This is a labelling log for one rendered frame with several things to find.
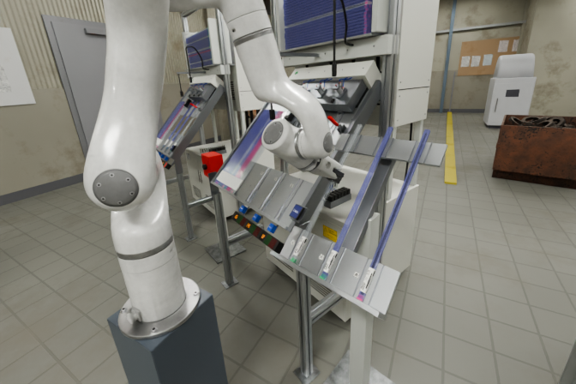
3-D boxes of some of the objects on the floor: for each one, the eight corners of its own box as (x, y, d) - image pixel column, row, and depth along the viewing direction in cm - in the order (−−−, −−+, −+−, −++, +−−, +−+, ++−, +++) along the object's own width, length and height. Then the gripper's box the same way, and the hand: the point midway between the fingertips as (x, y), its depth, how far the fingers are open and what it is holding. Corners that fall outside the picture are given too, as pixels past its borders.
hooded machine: (525, 129, 559) (543, 51, 512) (486, 129, 592) (500, 54, 544) (517, 123, 623) (532, 53, 575) (482, 123, 655) (494, 57, 608)
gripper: (282, 165, 78) (314, 183, 92) (325, 175, 68) (354, 195, 81) (291, 141, 80) (321, 164, 93) (335, 148, 69) (362, 172, 82)
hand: (333, 177), depth 86 cm, fingers closed, pressing on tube
